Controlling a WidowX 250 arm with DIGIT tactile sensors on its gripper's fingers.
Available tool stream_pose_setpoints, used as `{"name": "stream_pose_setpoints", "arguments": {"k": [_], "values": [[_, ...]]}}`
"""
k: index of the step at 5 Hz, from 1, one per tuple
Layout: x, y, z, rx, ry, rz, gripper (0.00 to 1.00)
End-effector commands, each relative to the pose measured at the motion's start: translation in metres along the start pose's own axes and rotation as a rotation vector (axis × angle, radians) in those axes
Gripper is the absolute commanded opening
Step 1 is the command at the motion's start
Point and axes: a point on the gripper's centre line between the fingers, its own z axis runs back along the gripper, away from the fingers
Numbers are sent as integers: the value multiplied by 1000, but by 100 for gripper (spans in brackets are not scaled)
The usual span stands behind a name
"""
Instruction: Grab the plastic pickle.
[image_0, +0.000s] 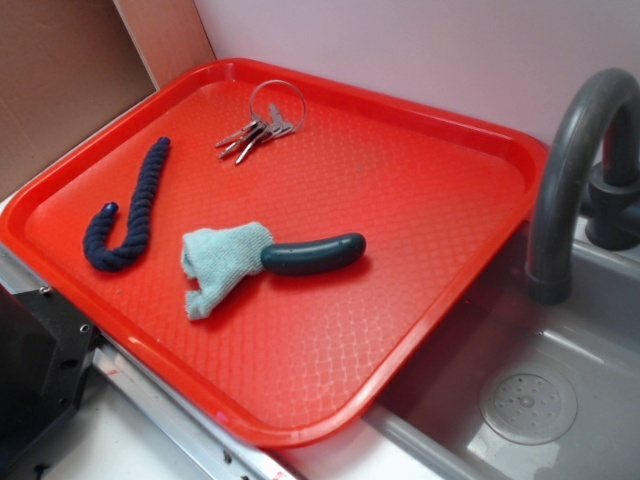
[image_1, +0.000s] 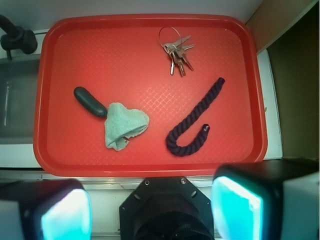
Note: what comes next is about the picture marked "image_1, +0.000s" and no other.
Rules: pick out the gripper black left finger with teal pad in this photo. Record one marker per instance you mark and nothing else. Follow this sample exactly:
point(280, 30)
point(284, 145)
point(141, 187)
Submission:
point(45, 210)

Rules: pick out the stainless steel sink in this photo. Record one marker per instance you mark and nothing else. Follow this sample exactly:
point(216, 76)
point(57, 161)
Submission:
point(18, 90)

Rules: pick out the bunch of metal keys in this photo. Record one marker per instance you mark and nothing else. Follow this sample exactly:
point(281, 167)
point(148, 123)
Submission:
point(177, 51)

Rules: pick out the light green cloth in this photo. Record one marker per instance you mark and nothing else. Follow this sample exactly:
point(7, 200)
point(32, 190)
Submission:
point(122, 124)

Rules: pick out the dark green plastic pickle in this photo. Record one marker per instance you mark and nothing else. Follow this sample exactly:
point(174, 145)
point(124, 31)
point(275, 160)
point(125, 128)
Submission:
point(89, 102)

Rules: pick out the red plastic tray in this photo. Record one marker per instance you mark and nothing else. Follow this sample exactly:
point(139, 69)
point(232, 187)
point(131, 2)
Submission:
point(213, 115)

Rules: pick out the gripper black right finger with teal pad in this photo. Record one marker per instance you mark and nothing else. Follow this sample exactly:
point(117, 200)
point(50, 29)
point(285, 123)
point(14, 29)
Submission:
point(267, 200)

